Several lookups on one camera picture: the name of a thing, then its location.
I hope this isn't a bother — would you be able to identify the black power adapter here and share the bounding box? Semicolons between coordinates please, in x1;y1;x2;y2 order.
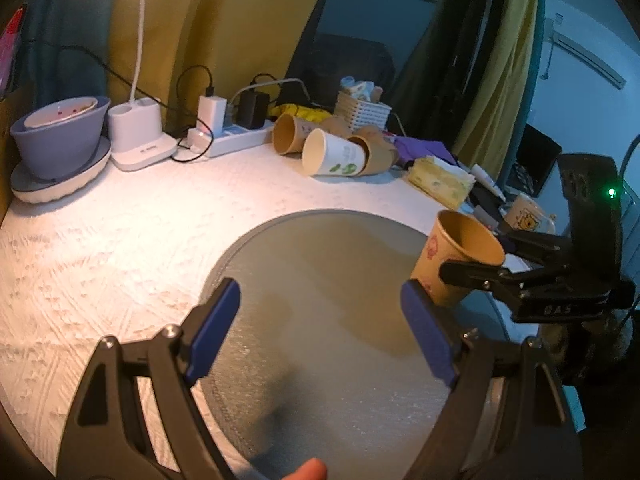
235;90;270;130

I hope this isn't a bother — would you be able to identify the white usb charger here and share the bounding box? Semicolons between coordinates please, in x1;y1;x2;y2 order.
196;96;227;138

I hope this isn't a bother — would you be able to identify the round grey mat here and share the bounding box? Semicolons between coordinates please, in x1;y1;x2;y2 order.
202;210;448;479

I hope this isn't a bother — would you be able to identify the purple bowl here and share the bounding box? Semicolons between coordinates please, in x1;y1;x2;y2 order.
10;96;111;180

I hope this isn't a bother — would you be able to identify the white desk lamp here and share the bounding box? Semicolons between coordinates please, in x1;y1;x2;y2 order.
107;0;177;172

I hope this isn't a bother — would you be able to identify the white round plate base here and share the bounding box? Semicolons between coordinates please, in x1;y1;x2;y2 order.
10;136;112;205

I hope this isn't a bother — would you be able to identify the yellow curtain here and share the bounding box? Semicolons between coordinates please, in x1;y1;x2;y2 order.
454;0;538;178

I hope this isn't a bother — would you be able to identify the yellow tissue pack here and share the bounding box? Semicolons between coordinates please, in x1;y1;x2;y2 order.
408;156;476;210

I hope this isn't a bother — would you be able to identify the white woven basket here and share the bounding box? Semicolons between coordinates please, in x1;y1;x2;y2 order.
334;92;392;132

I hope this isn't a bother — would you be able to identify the purple cloth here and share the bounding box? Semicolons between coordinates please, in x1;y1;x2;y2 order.
394;136;457;169

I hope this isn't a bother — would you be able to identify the pink inner bowl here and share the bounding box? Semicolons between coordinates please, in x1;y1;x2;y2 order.
24;96;98;129

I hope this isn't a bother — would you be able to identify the yellow rubber glove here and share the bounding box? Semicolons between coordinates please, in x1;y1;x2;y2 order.
268;103;332;124

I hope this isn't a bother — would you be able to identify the white air conditioner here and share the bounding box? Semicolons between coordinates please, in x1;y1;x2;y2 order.
550;32;626;90

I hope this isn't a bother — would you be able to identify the white green-print paper cup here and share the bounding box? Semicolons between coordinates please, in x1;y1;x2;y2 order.
302;128;366;177

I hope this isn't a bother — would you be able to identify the white power strip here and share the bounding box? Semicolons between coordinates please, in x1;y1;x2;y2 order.
186;120;273;158

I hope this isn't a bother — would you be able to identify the brown paper cup lying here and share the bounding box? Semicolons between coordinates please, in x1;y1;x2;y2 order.
271;114;319;155

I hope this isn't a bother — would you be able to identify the white textured tablecloth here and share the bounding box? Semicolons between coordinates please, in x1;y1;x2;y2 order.
1;145;439;474

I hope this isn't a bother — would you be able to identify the cartoon ceramic mug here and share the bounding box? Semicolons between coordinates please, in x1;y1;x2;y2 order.
506;193;555;234

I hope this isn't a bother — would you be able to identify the floral brown paper cup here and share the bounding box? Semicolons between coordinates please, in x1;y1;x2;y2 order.
410;210;506;308

